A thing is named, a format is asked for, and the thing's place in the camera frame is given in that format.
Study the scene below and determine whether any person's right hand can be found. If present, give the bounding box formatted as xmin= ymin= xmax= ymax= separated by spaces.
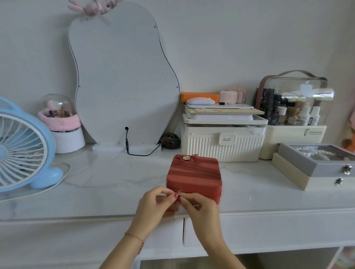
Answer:
xmin=177 ymin=193 xmax=224 ymax=242

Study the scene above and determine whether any person's left hand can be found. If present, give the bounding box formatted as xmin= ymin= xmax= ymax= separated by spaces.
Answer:
xmin=129 ymin=186 xmax=181 ymax=239

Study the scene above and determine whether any person's right forearm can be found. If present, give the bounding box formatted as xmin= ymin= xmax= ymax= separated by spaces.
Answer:
xmin=200 ymin=234 xmax=247 ymax=269

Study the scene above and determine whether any person's left forearm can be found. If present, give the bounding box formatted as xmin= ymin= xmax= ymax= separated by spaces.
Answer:
xmin=99 ymin=229 xmax=148 ymax=269

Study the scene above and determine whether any red striped jewellery case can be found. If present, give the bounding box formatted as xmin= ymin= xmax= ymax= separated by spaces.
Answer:
xmin=166 ymin=154 xmax=222 ymax=206

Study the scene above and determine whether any dark round woven ornament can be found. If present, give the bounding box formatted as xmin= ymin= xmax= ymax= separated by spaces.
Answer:
xmin=160 ymin=133 xmax=181 ymax=150

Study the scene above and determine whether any cream ribbed storage box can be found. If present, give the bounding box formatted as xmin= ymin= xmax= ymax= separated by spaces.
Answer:
xmin=181 ymin=113 xmax=269 ymax=163

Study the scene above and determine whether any white desk drawer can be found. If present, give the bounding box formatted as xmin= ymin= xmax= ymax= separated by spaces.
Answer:
xmin=183 ymin=210 xmax=355 ymax=248

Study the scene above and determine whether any white flat box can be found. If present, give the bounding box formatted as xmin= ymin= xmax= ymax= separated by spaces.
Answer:
xmin=188 ymin=113 xmax=255 ymax=121

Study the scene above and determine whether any white computer mouse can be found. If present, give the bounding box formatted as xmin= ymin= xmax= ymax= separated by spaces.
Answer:
xmin=185 ymin=97 xmax=216 ymax=105

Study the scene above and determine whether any orange flat box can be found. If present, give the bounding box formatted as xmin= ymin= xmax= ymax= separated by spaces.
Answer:
xmin=180 ymin=92 xmax=220 ymax=103

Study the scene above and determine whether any white tablet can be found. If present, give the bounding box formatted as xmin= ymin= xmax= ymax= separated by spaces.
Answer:
xmin=185 ymin=102 xmax=255 ymax=110

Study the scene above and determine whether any white round container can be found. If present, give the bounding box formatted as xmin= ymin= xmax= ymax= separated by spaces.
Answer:
xmin=51 ymin=127 xmax=86 ymax=154

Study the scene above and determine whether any cream jewellery drawer box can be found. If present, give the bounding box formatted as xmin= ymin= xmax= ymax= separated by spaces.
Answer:
xmin=271 ymin=153 xmax=355 ymax=192

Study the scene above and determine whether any white carton box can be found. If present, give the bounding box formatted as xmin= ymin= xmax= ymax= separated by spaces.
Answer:
xmin=259 ymin=124 xmax=328 ymax=161

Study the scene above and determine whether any grey jewellery box glass lid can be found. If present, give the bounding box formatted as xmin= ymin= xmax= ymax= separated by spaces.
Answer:
xmin=277 ymin=142 xmax=355 ymax=178

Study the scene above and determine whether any group of dark cosmetic bottles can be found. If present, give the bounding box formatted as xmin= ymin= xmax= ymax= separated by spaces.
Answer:
xmin=260 ymin=88 xmax=289 ymax=126

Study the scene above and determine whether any wavy frameless mirror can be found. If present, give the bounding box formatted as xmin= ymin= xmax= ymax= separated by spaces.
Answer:
xmin=68 ymin=1 xmax=181 ymax=146

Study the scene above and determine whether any pink fluffy band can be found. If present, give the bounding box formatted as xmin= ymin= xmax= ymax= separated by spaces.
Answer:
xmin=38 ymin=110 xmax=81 ymax=132

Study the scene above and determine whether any pearl jewellery pile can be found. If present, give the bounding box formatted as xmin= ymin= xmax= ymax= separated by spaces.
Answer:
xmin=295 ymin=146 xmax=354 ymax=162

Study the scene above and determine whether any beige cosmetic jar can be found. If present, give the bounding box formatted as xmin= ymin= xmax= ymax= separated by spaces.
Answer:
xmin=286 ymin=106 xmax=300 ymax=125

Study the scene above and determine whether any clear glass dome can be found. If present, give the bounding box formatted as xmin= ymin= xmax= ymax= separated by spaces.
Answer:
xmin=39 ymin=93 xmax=81 ymax=131

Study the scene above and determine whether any white cosmetic bottle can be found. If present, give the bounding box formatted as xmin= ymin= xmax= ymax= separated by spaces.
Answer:
xmin=299 ymin=102 xmax=311 ymax=126

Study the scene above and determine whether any white bottle dark label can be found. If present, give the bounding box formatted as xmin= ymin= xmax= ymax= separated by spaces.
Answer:
xmin=309 ymin=106 xmax=321 ymax=126

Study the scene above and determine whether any light blue desk fan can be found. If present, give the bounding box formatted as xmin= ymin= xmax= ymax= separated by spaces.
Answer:
xmin=0 ymin=96 xmax=65 ymax=193

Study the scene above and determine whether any orange pink patterned object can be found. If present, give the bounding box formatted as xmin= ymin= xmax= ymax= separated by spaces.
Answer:
xmin=339 ymin=91 xmax=355 ymax=154

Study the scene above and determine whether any pink plush toy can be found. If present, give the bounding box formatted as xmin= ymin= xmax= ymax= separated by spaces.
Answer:
xmin=68 ymin=0 xmax=126 ymax=16

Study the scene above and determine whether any thin red gold bracelet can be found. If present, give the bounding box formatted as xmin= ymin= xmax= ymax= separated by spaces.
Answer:
xmin=124 ymin=232 xmax=145 ymax=254

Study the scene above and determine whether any black power cable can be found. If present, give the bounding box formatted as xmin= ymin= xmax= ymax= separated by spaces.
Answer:
xmin=124 ymin=127 xmax=162 ymax=156

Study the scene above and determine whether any white fan cable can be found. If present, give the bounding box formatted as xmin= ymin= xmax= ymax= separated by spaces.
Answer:
xmin=0 ymin=163 xmax=71 ymax=203

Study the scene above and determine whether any clear cosmetic bag pink handle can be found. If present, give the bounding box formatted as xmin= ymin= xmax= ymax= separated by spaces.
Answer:
xmin=255 ymin=70 xmax=335 ymax=127

